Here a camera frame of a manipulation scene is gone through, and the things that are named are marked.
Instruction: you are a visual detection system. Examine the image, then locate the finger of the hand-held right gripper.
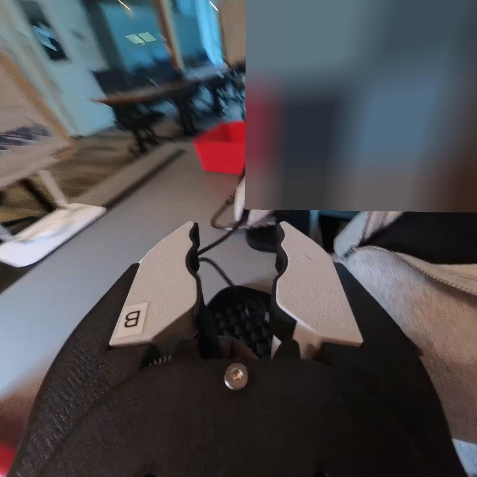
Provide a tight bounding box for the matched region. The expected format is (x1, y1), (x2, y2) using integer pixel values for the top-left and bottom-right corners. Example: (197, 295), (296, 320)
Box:
(233, 175), (277, 229)

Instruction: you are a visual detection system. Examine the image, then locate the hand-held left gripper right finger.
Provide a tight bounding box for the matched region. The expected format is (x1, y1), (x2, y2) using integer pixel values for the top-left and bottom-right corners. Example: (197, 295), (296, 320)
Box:
(270, 221), (364, 359)

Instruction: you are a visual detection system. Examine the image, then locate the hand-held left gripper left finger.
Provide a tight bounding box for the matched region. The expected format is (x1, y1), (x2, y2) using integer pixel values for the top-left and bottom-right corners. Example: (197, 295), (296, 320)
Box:
(109, 221), (220, 359)

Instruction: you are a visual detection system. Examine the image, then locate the black usb-c cable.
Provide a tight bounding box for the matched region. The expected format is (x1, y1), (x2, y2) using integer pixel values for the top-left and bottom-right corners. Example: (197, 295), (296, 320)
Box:
(197, 197), (247, 287)

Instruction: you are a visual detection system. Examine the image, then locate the red plastic bin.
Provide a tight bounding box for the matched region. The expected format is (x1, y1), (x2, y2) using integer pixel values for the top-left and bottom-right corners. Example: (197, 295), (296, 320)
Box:
(193, 121), (246, 176)

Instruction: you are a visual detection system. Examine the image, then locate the dark foam pad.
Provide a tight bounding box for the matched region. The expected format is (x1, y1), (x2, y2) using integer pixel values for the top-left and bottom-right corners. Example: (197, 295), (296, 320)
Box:
(246, 225), (281, 253)
(206, 285), (276, 359)

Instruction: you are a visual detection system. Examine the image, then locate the person's black shirt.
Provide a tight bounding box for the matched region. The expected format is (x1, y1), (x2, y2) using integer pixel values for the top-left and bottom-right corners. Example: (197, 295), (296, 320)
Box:
(347, 212), (477, 266)

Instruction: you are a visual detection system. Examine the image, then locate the white poster stand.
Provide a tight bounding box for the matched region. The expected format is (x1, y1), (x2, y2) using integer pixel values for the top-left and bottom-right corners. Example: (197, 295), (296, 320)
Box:
(0, 169), (107, 268)

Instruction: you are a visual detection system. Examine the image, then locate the black wall sign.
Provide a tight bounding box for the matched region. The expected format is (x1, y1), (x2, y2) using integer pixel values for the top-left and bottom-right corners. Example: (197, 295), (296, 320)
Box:
(30, 20), (69, 63)

